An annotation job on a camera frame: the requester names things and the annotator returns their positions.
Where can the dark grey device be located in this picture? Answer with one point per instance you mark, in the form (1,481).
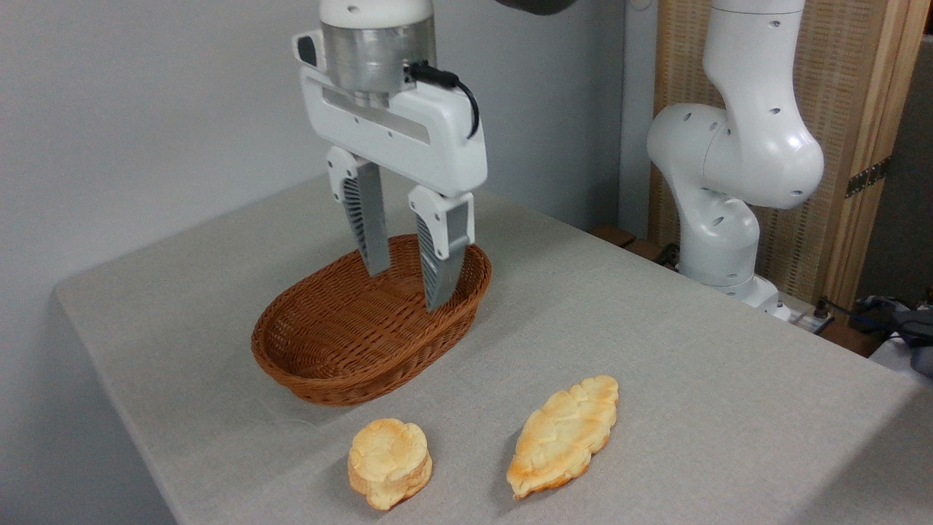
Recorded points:
(918,335)

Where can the long braided golden bread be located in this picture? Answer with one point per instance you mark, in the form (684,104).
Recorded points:
(561,434)

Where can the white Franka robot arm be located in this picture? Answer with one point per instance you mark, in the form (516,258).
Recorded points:
(743,146)

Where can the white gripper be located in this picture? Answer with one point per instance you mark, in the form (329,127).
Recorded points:
(430,146)

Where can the grey tablecloth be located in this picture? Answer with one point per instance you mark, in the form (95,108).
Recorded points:
(656,350)

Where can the round golden bread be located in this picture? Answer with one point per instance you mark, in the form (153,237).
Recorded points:
(388,461)

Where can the dark metal screen hinge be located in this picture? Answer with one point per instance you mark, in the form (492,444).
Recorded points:
(867,177)

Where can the brown wicker oval basket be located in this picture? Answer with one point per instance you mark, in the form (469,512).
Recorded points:
(342,335)

